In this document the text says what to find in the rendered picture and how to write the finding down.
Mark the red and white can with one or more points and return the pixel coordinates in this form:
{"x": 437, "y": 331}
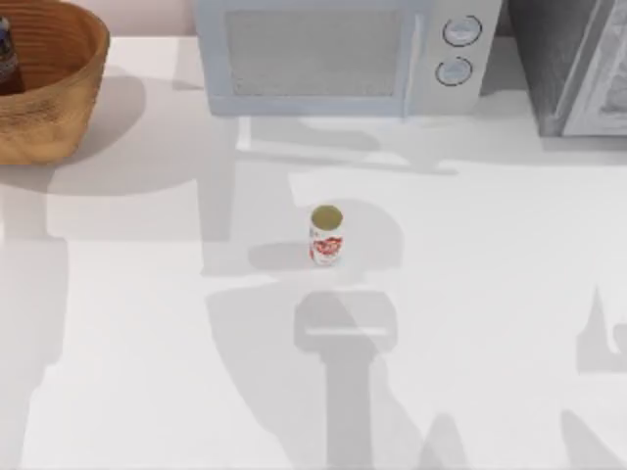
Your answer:
{"x": 326, "y": 240}

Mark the pale microwave oven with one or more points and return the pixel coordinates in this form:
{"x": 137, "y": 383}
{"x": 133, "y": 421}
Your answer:
{"x": 338, "y": 59}

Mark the microwave oven door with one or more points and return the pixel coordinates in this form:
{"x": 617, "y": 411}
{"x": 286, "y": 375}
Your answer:
{"x": 313, "y": 56}

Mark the round microwave knob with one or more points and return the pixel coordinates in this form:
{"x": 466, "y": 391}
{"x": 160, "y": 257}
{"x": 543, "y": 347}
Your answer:
{"x": 454, "y": 71}
{"x": 462, "y": 29}

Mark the woven wooden basket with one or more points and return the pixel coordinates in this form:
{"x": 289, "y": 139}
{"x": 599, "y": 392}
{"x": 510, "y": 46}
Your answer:
{"x": 54, "y": 112}

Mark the grey cabinet door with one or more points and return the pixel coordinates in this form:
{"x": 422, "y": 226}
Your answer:
{"x": 600, "y": 78}

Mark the dark brown bottle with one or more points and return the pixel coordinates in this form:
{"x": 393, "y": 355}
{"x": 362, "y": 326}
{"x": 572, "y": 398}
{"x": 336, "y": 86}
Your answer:
{"x": 9, "y": 63}

